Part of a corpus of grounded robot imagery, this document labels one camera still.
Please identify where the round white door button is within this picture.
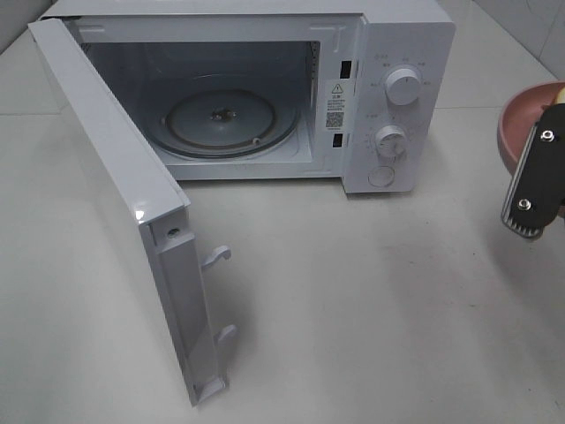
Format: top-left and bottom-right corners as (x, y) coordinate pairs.
(367, 166), (396, 187)

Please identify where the white microwave door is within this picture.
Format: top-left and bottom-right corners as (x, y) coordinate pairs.
(29, 19), (237, 405)

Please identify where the white timer knob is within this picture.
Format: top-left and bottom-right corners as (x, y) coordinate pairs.
(375, 125), (408, 159)

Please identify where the pink round plate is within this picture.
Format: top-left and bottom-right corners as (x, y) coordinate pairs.
(497, 80), (564, 174)

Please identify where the white bread sandwich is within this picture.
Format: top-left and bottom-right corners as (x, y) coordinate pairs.
(553, 87), (565, 105)

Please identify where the glass microwave turntable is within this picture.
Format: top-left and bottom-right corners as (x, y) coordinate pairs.
(146, 88), (300, 159)

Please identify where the white warning label sticker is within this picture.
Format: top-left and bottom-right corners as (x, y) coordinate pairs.
(323, 79), (351, 131)

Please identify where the white microwave oven body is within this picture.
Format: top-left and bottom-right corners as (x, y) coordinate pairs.
(36, 1), (456, 193)

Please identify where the upper white power knob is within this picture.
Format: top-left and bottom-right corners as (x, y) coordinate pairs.
(385, 65), (422, 106)

